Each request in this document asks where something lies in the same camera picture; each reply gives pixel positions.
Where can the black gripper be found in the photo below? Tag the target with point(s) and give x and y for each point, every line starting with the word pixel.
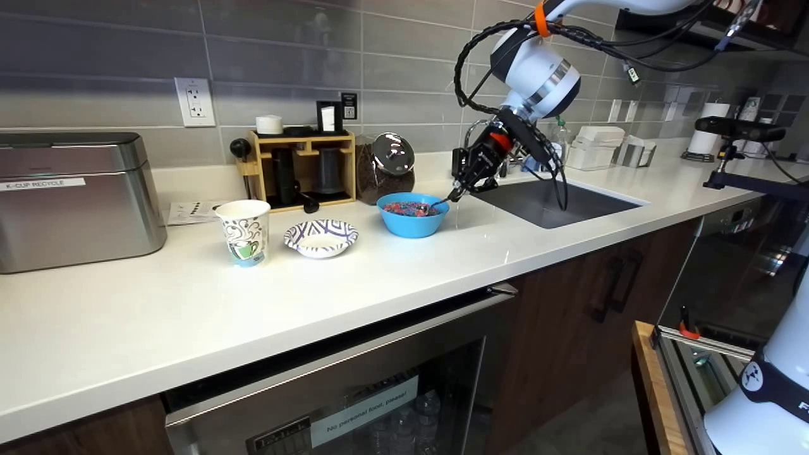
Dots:
pixel 492 151

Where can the metal spoon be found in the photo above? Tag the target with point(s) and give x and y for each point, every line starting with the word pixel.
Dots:
pixel 438 204

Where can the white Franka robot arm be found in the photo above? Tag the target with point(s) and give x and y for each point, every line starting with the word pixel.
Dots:
pixel 539 76

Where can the colourful cereal heap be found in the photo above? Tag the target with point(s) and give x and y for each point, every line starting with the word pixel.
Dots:
pixel 406 208

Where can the blue bowl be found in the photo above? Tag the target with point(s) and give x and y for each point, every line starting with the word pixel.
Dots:
pixel 411 225

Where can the white blue-patterned bowl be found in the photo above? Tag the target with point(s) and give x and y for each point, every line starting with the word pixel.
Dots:
pixel 319 237

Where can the glass jar with metal lid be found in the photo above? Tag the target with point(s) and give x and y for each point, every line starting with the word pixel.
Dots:
pixel 387 167

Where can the steel undermount sink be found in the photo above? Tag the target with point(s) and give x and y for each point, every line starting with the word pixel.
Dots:
pixel 591 204

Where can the white dish tray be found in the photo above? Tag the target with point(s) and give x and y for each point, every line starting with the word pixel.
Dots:
pixel 601 144

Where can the black coffee press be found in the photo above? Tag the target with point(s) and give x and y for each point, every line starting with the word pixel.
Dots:
pixel 285 179
pixel 329 173

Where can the black framed sign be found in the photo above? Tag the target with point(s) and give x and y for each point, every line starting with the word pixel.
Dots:
pixel 329 117

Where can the wooden coffee stand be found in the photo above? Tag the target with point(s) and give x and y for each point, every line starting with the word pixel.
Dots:
pixel 295 143

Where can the small white cup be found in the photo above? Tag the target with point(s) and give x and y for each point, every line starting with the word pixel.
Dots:
pixel 270 124

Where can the dark wood base cabinet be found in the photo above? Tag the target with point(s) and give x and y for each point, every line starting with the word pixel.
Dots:
pixel 91 432
pixel 573 355

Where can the black round knob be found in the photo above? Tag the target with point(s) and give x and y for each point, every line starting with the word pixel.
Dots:
pixel 241 149

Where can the patterned paper cup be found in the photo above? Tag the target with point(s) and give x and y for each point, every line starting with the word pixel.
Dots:
pixel 243 231

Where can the glass door beverage fridge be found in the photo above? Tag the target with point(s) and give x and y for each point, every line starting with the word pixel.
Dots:
pixel 338 379

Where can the white paper towel roll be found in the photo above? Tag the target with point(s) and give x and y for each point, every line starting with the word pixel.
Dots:
pixel 706 129

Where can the orange clamp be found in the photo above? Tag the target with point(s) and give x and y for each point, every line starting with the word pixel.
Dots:
pixel 688 332

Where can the white paper sachets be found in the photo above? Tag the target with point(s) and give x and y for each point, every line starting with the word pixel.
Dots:
pixel 191 213

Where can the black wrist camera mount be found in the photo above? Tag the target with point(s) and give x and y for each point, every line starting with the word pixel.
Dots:
pixel 528 134

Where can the black wall plate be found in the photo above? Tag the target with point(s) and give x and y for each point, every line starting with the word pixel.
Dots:
pixel 349 105

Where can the black camera on stand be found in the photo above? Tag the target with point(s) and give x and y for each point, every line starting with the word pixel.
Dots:
pixel 741 129

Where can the white wall outlet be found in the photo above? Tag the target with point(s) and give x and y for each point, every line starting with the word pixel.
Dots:
pixel 195 102

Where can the aluminium extrusion frame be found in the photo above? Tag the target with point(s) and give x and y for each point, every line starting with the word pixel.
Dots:
pixel 698 369

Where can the dark wall shelf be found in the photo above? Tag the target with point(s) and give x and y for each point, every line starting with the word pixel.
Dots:
pixel 759 25

